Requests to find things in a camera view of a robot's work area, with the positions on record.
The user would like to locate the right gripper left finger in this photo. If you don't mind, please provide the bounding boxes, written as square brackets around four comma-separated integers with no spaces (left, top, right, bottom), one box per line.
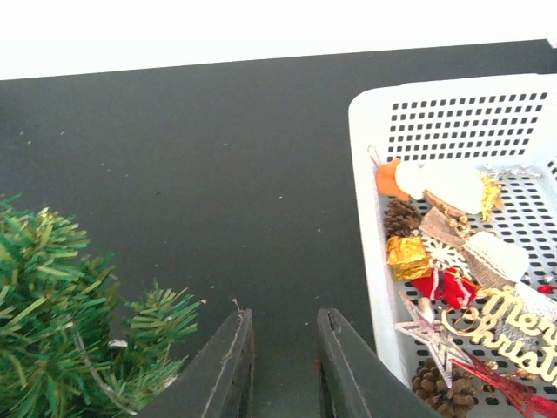
[138,309,255,418]

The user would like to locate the red star tree topper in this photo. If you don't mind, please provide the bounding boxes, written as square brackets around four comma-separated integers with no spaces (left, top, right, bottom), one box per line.
[450,352,556,417]

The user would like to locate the wooden snowman ornament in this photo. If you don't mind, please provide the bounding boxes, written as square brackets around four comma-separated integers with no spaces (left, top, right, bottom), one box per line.
[375,158,483,214]

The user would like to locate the white plastic basket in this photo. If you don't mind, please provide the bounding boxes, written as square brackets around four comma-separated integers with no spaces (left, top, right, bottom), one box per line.
[347,72,557,418]

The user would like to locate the white snowflake ornament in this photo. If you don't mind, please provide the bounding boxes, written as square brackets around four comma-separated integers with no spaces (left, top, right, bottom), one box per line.
[421,234,472,279]

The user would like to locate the burlap lace bow ornament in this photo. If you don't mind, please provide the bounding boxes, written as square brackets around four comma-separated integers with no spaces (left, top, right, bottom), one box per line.
[419,207,529,289]

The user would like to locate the pine cone ornament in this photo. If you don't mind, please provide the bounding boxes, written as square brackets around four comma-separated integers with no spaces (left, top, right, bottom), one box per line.
[411,358,477,418]
[383,199,422,239]

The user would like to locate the red bell ornament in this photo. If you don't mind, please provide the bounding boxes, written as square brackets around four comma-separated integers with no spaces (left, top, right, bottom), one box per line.
[410,267,480,309]

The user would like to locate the white bulb string lights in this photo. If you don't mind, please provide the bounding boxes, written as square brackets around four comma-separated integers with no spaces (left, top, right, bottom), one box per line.
[71,333,140,417]

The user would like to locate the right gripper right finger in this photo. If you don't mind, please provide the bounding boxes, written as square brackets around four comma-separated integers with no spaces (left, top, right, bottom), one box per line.
[316,308,439,418]

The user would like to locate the gold merry christmas sign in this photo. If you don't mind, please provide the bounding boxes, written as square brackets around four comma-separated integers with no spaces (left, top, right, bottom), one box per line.
[440,283,556,386]

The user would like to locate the silver star ornament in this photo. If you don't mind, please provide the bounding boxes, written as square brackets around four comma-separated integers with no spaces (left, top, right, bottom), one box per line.
[395,293,473,388]

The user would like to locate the small green christmas tree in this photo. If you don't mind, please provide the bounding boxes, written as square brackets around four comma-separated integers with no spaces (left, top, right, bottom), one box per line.
[1,198,199,417]

